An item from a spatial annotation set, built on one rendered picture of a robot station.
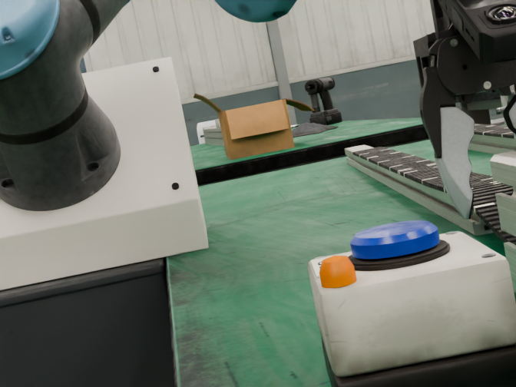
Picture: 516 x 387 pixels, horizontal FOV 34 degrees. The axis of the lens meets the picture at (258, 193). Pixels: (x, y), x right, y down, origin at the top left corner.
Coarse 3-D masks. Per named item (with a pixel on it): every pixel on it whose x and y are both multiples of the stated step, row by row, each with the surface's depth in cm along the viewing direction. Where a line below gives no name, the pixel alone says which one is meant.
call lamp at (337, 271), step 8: (336, 256) 36; (344, 256) 36; (328, 264) 35; (336, 264) 35; (344, 264) 35; (352, 264) 36; (320, 272) 36; (328, 272) 35; (336, 272) 35; (344, 272) 35; (352, 272) 35; (328, 280) 35; (336, 280) 35; (344, 280) 35; (352, 280) 35
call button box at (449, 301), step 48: (336, 288) 35; (384, 288) 35; (432, 288) 35; (480, 288) 35; (336, 336) 35; (384, 336) 35; (432, 336) 35; (480, 336) 35; (336, 384) 36; (384, 384) 35; (432, 384) 35; (480, 384) 35
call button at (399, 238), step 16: (384, 224) 40; (400, 224) 39; (416, 224) 39; (432, 224) 38; (352, 240) 39; (368, 240) 38; (384, 240) 37; (400, 240) 37; (416, 240) 37; (432, 240) 37; (368, 256) 37; (384, 256) 37
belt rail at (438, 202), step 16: (352, 160) 156; (384, 176) 120; (400, 176) 104; (400, 192) 107; (416, 192) 96; (432, 192) 86; (432, 208) 87; (448, 208) 82; (464, 224) 74; (480, 224) 71
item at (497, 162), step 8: (512, 152) 50; (496, 160) 49; (504, 160) 48; (512, 160) 47; (496, 168) 49; (504, 168) 48; (512, 168) 46; (496, 176) 50; (504, 176) 48; (512, 176) 46; (512, 184) 47; (504, 200) 49; (512, 200) 47; (504, 208) 49; (512, 208) 48; (504, 216) 50; (512, 216) 48; (504, 224) 50; (512, 224) 48; (512, 232) 49; (504, 248) 51; (512, 248) 49; (512, 256) 50; (512, 264) 50; (512, 272) 50; (512, 280) 51
